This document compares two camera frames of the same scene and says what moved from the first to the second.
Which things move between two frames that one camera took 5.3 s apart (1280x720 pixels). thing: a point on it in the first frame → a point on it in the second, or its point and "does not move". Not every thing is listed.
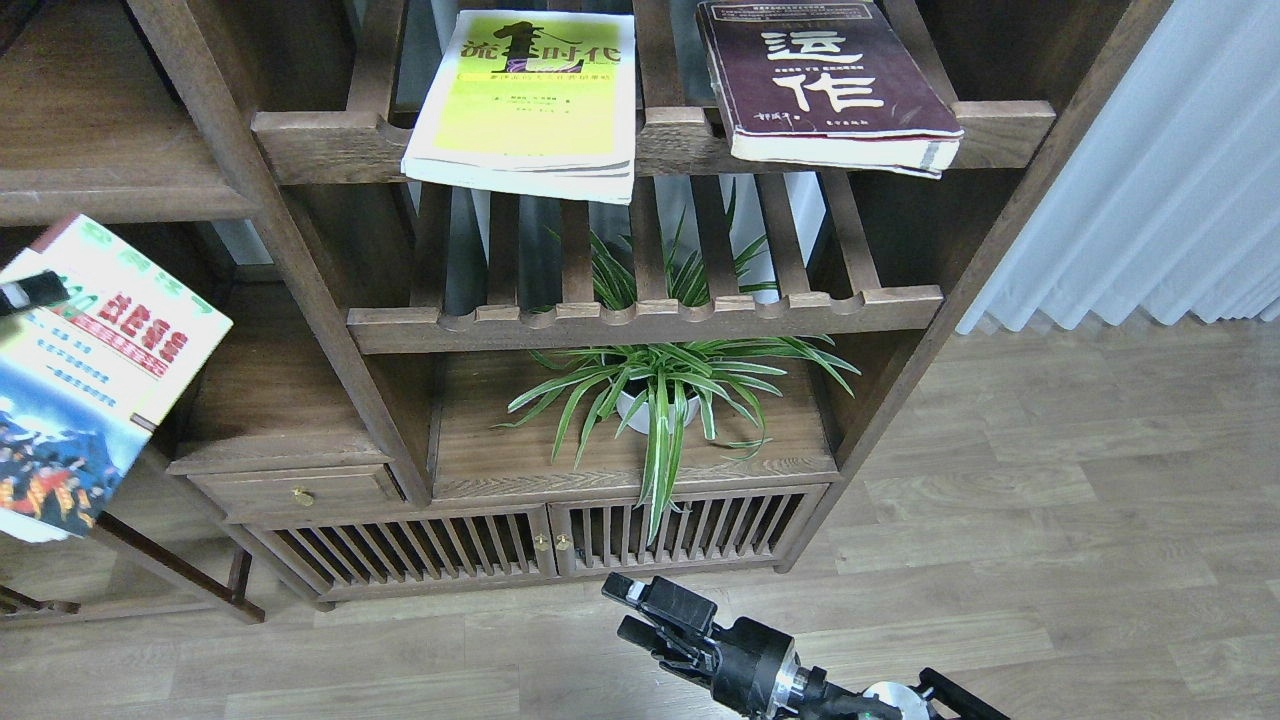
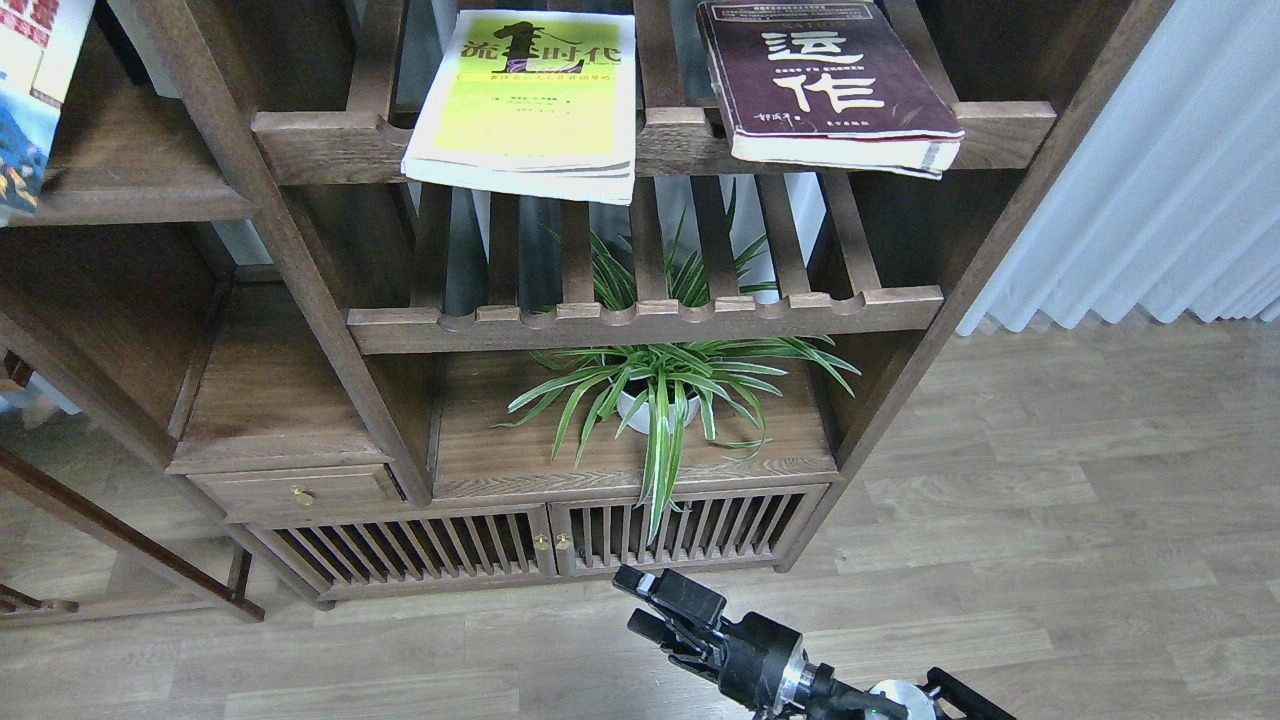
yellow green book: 534,104 does not move
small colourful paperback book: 82,380 → 39,42
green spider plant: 734,379 does not move
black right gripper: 750,665 does not move
